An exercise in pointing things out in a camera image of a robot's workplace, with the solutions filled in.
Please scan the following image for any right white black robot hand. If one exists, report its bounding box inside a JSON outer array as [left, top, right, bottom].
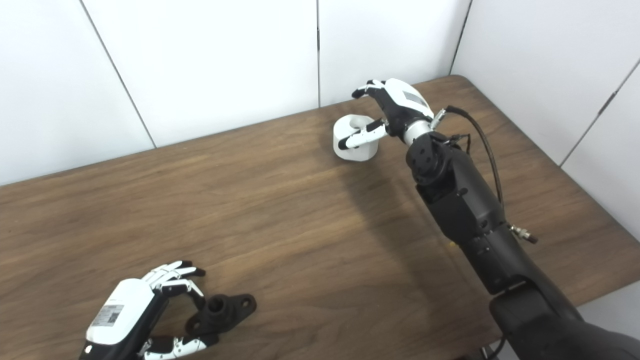
[[338, 78, 435, 151]]

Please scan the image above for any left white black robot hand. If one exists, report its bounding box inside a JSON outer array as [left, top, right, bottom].
[[78, 260, 221, 360]]

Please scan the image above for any round white piece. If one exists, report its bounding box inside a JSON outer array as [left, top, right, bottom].
[[333, 114, 381, 162]]

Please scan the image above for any black flanged holder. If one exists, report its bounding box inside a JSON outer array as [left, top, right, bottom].
[[185, 293, 258, 337]]

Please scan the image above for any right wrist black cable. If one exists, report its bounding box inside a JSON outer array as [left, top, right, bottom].
[[432, 105, 538, 245]]

